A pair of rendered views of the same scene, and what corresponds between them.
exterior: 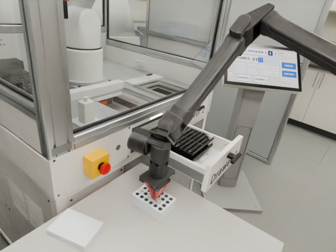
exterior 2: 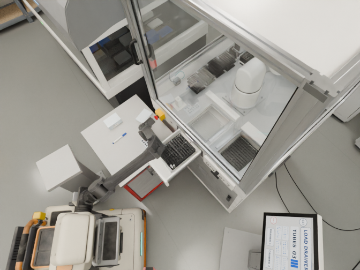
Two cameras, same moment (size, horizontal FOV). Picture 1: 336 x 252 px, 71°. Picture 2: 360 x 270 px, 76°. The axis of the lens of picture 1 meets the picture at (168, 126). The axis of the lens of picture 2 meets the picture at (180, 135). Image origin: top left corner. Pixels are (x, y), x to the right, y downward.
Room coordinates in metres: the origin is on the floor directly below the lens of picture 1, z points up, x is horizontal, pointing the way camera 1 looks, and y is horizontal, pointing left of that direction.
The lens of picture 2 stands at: (1.16, -0.63, 2.45)
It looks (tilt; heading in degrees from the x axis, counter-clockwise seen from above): 63 degrees down; 115
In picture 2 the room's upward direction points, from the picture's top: 9 degrees counter-clockwise
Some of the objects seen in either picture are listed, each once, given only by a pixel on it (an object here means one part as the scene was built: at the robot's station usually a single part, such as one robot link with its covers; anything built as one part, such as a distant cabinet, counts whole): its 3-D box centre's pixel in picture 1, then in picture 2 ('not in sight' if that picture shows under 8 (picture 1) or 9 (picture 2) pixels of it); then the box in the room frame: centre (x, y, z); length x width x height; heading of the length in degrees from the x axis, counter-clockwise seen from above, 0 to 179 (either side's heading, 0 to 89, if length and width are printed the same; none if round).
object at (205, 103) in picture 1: (193, 111); (218, 172); (1.17, -0.12, 0.87); 0.29 x 0.02 x 0.11; 147
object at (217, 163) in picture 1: (224, 161); (155, 169); (0.73, -0.22, 0.87); 0.29 x 0.02 x 0.11; 147
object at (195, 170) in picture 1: (177, 141); (177, 151); (0.85, -0.05, 0.86); 0.40 x 0.26 x 0.06; 57
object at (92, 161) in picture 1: (97, 163); (159, 114); (0.62, 0.21, 0.88); 0.07 x 0.05 x 0.07; 147
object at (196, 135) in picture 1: (179, 141); (176, 151); (0.84, -0.05, 0.87); 0.22 x 0.18 x 0.06; 57
